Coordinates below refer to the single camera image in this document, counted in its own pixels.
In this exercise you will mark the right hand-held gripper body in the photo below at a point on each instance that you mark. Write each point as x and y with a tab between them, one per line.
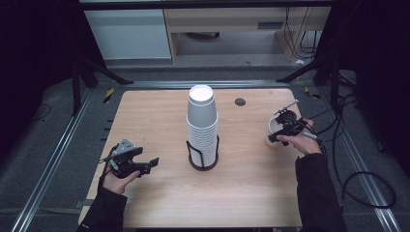
291	124

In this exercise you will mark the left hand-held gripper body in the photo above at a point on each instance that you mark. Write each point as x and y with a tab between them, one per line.
124	159

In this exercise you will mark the stack of white paper cups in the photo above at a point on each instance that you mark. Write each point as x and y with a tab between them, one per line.
202	129

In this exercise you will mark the person's right hand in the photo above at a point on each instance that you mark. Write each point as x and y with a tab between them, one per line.
304	143

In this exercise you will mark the person's left hand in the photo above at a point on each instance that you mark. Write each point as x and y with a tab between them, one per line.
117	183

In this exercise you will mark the yellow black tape strip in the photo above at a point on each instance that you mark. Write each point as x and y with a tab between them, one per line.
312	93
108	95

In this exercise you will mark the round black table grommet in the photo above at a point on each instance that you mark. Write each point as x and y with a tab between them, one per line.
240	102

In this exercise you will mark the black metal stand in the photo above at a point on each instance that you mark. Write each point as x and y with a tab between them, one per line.
333	80
76	90

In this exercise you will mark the light wooden desk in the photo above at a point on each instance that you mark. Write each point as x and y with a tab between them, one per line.
225	19

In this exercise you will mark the white cabinet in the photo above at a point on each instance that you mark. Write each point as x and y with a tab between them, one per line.
129	35

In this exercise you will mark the grey table bracket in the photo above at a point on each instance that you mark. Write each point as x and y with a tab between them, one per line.
84	203

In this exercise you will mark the aluminium floor rail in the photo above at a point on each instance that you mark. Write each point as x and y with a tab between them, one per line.
161	84
48	167
364	180

